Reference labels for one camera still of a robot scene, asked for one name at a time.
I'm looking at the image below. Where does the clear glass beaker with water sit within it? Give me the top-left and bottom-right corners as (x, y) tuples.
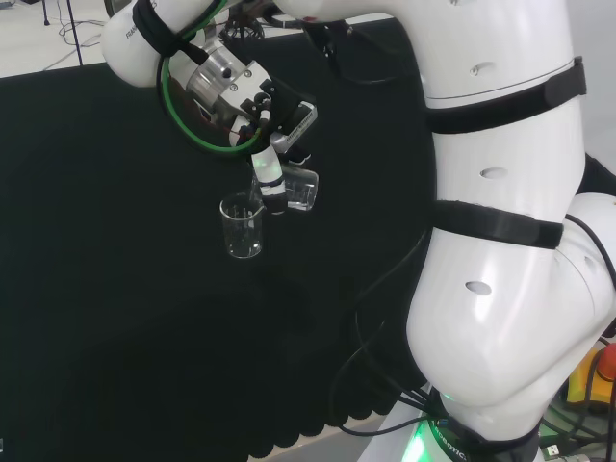
(249, 163), (321, 214)

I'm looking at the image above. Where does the black tripod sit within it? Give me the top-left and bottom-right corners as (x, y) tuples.
(40, 0), (87, 67)

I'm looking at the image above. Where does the green cable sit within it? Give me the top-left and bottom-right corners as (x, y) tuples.
(160, 0), (271, 157)

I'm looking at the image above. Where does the black bench cloth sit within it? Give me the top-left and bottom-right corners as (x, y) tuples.
(0, 16), (437, 462)

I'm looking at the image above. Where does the black cable bundle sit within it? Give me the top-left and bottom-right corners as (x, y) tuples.
(333, 229), (449, 437)

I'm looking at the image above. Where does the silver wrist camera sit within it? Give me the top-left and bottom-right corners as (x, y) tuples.
(269, 100), (320, 151)

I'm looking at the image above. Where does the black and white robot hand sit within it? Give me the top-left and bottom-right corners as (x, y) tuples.
(214, 61), (313, 217)

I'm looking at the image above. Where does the yellow stop button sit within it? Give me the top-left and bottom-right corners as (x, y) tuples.
(566, 342), (616, 406)

